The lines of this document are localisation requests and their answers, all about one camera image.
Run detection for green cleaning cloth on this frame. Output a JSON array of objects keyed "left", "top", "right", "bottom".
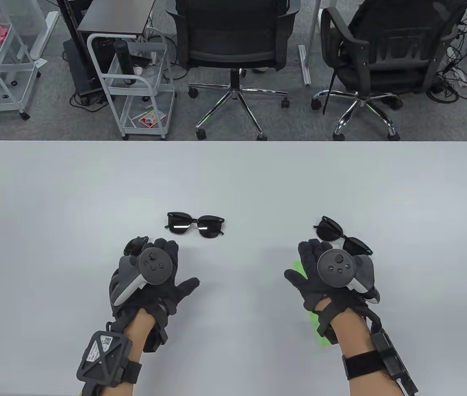
[{"left": 292, "top": 261, "right": 335, "bottom": 348}]

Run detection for white desk foot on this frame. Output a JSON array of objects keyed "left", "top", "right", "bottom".
[{"left": 31, "top": 11, "right": 59, "bottom": 60}]

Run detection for white power strip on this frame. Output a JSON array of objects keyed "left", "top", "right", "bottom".
[{"left": 448, "top": 66, "right": 467, "bottom": 87}]

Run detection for white metal desk leg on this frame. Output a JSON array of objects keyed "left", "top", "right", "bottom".
[{"left": 297, "top": 0, "right": 323, "bottom": 86}]

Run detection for black ribbed office chair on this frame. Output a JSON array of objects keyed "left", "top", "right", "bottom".
[{"left": 311, "top": 0, "right": 467, "bottom": 141}]

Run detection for black square sunglasses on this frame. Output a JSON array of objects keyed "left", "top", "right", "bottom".
[
  {"left": 167, "top": 212, "right": 225, "bottom": 238},
  {"left": 313, "top": 216, "right": 373, "bottom": 257}
]

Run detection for person's left hand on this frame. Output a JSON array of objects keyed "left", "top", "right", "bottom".
[{"left": 109, "top": 238, "right": 201, "bottom": 328}]

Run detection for black hanging strap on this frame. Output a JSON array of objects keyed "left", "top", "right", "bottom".
[{"left": 322, "top": 68, "right": 338, "bottom": 116}]

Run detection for person's right hand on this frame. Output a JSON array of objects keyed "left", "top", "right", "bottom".
[{"left": 284, "top": 238, "right": 379, "bottom": 320}]

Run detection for black mesh office chair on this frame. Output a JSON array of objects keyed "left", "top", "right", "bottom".
[{"left": 165, "top": 0, "right": 302, "bottom": 141}]

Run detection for red and white packet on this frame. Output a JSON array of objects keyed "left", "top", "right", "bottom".
[{"left": 138, "top": 111, "right": 166, "bottom": 127}]

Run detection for black rounded sunglasses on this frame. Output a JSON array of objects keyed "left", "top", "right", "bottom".
[{"left": 124, "top": 236, "right": 149, "bottom": 256}]

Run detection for grey handheld controller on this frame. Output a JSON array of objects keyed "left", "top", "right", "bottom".
[
  {"left": 112, "top": 243, "right": 175, "bottom": 306},
  {"left": 317, "top": 249, "right": 381, "bottom": 305}
]

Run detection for black computer tower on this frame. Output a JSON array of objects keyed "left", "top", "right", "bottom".
[{"left": 62, "top": 38, "right": 108, "bottom": 106}]

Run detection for dark side table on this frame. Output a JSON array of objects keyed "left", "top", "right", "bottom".
[{"left": 76, "top": 0, "right": 158, "bottom": 40}]

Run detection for black bottle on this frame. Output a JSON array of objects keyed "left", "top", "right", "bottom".
[{"left": 113, "top": 40, "right": 137, "bottom": 86}]

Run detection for black cable bundle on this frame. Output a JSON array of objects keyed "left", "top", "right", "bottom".
[{"left": 425, "top": 0, "right": 467, "bottom": 104}]

